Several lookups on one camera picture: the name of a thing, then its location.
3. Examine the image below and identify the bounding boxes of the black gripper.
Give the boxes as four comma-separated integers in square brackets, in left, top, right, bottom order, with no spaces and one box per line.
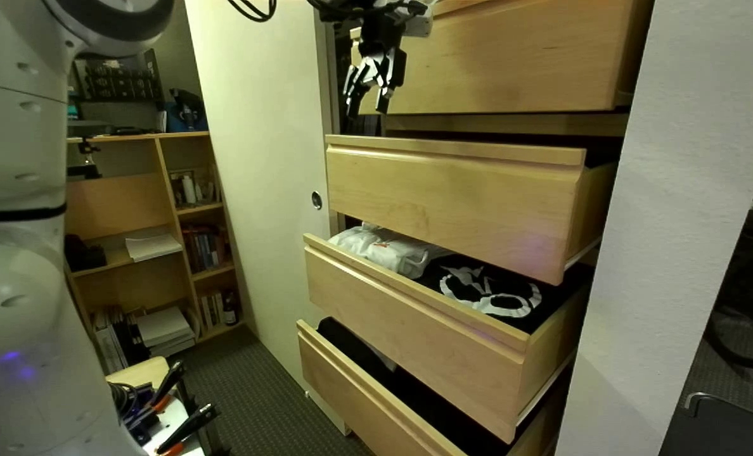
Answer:
[336,4,433,118]

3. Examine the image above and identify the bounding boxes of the light wooden drawer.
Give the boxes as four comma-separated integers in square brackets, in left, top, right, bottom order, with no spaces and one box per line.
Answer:
[322,132,613,289]
[386,0,654,118]
[301,224,586,446]
[294,315,562,456]

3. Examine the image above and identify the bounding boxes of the white folded clothing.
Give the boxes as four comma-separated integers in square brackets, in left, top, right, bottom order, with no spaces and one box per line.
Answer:
[327,224,433,282]

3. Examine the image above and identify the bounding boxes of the white sliding wardrobe door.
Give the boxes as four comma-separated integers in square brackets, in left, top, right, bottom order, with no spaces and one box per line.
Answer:
[183,0,344,433]

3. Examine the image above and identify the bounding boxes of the row of small books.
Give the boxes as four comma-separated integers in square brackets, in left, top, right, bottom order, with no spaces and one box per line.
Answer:
[194,287,244,333]
[183,227,231,275]
[169,168,217,210]

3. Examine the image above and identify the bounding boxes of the black garment with white print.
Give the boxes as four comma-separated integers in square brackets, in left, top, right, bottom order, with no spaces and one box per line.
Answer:
[415,251,564,334]

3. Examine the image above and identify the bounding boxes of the black slotted rack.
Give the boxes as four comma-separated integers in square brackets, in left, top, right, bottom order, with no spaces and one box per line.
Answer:
[69,49,165,107]

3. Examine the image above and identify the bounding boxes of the white paper sheet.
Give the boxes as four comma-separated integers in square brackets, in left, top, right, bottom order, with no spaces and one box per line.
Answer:
[121,227,185,266]

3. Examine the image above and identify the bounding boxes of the wooden bookshelf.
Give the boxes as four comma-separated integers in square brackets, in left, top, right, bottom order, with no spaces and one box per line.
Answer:
[60,129,247,376]

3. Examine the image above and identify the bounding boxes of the stack of papers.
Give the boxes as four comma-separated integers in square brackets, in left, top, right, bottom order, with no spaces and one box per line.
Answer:
[132,304,197,361]

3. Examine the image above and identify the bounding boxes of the white wardrobe side panel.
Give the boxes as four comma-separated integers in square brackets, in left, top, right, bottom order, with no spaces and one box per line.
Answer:
[553,0,753,456]

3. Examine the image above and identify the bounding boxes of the wooden robot table board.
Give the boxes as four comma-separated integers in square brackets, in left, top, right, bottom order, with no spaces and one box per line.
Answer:
[103,354,174,394]

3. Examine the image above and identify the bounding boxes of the dark office chair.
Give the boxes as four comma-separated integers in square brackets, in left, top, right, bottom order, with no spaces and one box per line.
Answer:
[657,180,753,456]

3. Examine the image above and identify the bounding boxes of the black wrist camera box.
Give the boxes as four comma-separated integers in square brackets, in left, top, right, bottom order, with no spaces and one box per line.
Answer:
[303,0,370,25]

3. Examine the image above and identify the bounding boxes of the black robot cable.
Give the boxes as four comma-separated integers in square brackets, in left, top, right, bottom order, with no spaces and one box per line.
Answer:
[225,0,282,25]

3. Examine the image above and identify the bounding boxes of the black camera stand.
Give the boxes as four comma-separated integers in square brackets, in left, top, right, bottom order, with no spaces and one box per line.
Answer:
[64,134,107,183]

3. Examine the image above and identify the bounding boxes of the black clamp orange handle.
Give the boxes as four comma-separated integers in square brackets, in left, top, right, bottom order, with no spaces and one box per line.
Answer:
[142,361,187,427]
[154,401,223,456]

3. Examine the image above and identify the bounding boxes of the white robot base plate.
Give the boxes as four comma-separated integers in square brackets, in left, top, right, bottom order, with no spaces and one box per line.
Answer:
[125,389,212,456]

